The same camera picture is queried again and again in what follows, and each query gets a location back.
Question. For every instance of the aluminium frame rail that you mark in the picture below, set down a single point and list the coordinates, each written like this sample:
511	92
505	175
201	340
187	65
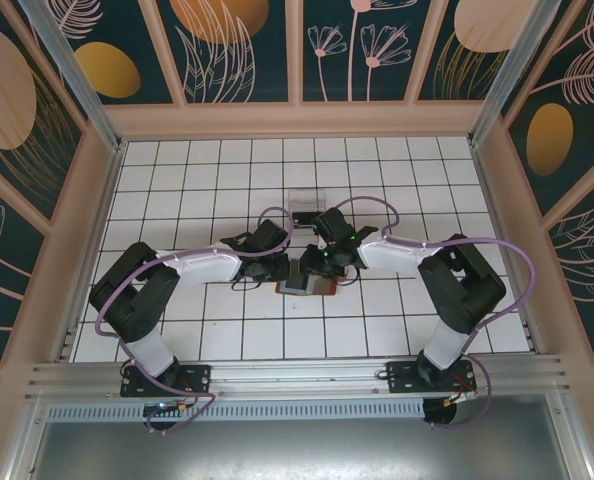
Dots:
297	375

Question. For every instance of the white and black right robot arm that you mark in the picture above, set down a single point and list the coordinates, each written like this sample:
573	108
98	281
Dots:
392	255

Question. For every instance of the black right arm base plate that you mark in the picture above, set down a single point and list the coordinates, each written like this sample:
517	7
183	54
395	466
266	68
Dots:
402	377

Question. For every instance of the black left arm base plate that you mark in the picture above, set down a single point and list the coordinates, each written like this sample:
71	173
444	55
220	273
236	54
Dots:
197	377

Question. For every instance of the black card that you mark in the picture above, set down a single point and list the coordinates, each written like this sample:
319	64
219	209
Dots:
307	218

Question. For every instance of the aluminium corner post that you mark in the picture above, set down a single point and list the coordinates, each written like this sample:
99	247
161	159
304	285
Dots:
69	70
514	70

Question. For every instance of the clear acrylic card stand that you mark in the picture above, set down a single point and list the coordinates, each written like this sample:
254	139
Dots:
307	197

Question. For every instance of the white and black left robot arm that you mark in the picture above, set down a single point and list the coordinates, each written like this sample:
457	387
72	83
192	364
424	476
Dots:
202	265

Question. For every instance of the yellow power connector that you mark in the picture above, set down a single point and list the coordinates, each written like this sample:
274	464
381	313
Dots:
452	401

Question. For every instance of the small green lit circuit board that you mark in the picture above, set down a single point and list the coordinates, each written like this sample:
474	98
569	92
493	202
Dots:
164	406

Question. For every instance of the grey metal sheet panel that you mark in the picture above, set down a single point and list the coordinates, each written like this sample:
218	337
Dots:
297	450

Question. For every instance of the brown leather card holder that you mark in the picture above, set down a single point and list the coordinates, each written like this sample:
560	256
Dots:
327	289

